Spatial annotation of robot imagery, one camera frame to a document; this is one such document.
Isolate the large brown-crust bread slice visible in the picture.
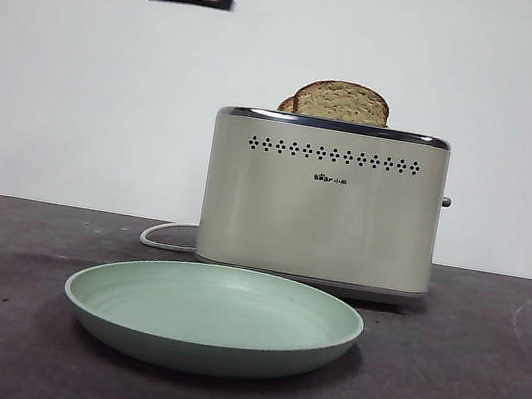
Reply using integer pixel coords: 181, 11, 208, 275
291, 75, 394, 130

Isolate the pale green round plate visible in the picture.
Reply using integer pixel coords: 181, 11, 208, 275
52, 241, 371, 399

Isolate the small brown-crust bread slice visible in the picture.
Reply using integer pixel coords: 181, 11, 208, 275
275, 92, 300, 114

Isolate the beige two-slot toaster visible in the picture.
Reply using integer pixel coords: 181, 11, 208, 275
190, 99, 463, 313

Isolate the white toaster power cord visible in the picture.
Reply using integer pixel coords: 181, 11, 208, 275
138, 217, 202, 255

